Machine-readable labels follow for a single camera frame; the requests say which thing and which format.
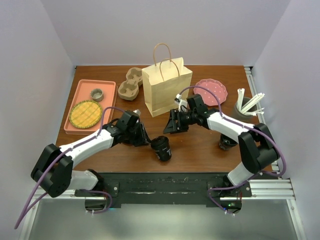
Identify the pink polka dot plate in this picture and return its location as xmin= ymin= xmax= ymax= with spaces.
xmin=193 ymin=78 xmax=228 ymax=107

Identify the small grey ceramic cup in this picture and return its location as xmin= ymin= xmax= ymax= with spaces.
xmin=90 ymin=88 xmax=104 ymax=102

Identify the grey straw holder cup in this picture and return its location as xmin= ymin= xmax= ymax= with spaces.
xmin=231 ymin=97 xmax=258 ymax=122

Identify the salmon pink tray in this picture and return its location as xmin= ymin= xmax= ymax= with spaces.
xmin=63 ymin=79 xmax=118 ymax=135

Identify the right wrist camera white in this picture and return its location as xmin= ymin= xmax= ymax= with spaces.
xmin=174 ymin=93 xmax=188 ymax=112

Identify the yellow woven coaster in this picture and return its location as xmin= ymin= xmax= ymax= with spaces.
xmin=68 ymin=100 xmax=103 ymax=129

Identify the cardboard cup carrier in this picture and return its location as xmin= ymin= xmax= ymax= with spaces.
xmin=118 ymin=67 xmax=143 ymax=101

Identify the brown paper bag with handles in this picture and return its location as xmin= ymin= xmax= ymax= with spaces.
xmin=141 ymin=43 xmax=193 ymax=118

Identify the black cup lid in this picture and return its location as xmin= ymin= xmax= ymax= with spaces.
xmin=151 ymin=135 xmax=169 ymax=151

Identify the black coffee cup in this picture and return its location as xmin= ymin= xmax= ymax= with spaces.
xmin=218 ymin=134 xmax=238 ymax=151
xmin=150 ymin=135 xmax=172 ymax=162

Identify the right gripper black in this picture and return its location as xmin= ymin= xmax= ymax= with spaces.
xmin=163 ymin=109 xmax=197 ymax=135

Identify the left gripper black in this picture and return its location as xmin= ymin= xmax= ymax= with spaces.
xmin=125 ymin=121 xmax=152 ymax=147

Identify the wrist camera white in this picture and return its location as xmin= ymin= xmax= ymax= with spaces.
xmin=174 ymin=93 xmax=188 ymax=112
xmin=133 ymin=109 xmax=141 ymax=116

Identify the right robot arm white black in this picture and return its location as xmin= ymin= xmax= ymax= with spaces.
xmin=163 ymin=94 xmax=283 ymax=197

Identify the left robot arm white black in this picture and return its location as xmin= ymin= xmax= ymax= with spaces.
xmin=30 ymin=110 xmax=151 ymax=198

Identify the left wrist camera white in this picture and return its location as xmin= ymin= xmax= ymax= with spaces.
xmin=133 ymin=109 xmax=141 ymax=116

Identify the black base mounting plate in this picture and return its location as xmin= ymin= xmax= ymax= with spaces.
xmin=75 ymin=172 xmax=252 ymax=211

